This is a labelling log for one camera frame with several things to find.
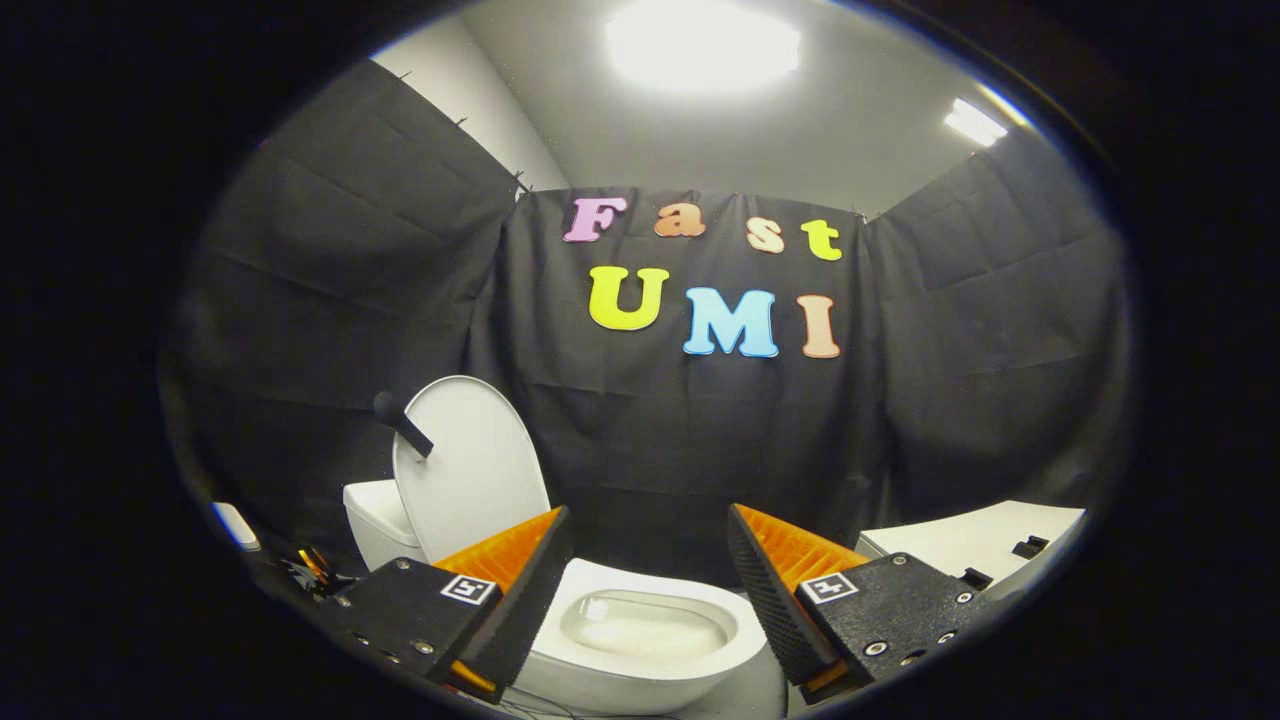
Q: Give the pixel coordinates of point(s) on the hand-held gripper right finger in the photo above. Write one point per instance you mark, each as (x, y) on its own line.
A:
(765, 590)

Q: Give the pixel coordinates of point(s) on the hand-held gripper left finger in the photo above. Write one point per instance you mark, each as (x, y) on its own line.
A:
(530, 590)

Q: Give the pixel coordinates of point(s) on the white toilet lid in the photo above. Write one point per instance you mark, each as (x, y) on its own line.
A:
(475, 470)

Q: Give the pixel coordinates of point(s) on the black backdrop cloth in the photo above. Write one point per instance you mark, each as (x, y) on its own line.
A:
(680, 440)

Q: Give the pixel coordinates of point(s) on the white drawer cabinet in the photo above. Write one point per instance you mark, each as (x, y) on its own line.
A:
(950, 545)

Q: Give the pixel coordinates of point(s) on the orange and black tool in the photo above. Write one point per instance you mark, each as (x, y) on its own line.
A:
(315, 572)

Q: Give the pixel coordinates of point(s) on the small white and blue object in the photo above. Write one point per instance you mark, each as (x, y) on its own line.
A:
(237, 526)

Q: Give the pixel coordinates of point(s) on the small ceiling light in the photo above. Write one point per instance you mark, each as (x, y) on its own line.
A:
(975, 122)

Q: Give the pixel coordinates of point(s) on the large ceiling light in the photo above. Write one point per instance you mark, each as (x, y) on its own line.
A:
(700, 45)

